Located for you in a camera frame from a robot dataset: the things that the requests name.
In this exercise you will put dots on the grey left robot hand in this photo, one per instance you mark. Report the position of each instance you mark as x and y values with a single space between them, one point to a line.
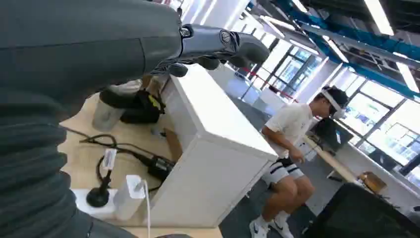
82 42

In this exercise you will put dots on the ribbed grey left robot arm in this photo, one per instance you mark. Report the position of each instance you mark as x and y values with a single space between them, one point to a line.
29 164

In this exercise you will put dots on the translucent plastic container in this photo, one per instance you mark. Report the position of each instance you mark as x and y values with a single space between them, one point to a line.
105 116

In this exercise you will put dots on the black bag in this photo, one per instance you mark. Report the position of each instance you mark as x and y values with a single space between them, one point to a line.
141 108

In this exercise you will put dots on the black power brick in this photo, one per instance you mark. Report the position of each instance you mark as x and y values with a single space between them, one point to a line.
160 168

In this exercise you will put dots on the black plug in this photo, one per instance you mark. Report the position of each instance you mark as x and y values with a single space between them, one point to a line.
97 196

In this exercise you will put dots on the white cabinet desk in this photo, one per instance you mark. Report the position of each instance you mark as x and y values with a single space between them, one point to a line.
213 131

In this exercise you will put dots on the white charger adapter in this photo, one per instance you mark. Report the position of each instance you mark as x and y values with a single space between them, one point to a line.
129 197

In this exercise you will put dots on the white power strip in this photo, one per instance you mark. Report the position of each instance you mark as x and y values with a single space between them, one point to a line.
98 210

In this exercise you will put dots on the person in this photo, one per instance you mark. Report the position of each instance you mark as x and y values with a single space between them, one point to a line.
290 128

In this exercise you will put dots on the white headset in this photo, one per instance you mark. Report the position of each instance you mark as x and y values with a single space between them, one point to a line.
334 105

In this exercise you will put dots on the black monitor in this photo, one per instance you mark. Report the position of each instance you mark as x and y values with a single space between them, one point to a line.
329 134

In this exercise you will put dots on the long wooden desk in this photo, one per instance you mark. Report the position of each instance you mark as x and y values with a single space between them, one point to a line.
331 161

